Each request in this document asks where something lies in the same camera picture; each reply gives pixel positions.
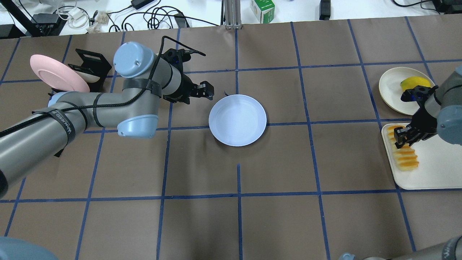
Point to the cream round plate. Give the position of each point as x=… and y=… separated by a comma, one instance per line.
x=391, y=91

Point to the black dish rack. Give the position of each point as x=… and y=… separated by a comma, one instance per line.
x=86, y=72

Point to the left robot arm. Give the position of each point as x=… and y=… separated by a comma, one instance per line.
x=148, y=77

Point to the light blue plate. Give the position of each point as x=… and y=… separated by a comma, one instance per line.
x=237, y=120

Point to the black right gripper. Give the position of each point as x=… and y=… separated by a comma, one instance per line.
x=419, y=121

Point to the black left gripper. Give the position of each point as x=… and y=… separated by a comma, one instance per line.
x=183, y=89

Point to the white rectangular tray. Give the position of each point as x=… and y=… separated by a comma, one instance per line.
x=440, y=163

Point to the yellow ridged bread loaf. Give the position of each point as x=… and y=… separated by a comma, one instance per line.
x=405, y=157

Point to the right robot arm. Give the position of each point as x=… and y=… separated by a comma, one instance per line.
x=445, y=106

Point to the green white carton box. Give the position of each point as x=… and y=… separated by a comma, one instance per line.
x=264, y=10

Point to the aluminium frame post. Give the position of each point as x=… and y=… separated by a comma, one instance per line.
x=231, y=14

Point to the small white dish in rack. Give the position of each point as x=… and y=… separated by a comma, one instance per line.
x=89, y=78

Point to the black power adapter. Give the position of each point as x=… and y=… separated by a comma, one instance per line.
x=324, y=9

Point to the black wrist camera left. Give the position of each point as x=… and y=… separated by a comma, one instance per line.
x=176, y=57

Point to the pink plate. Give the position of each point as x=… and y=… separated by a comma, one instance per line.
x=57, y=75

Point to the yellow lemon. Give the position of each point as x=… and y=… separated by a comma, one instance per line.
x=414, y=81

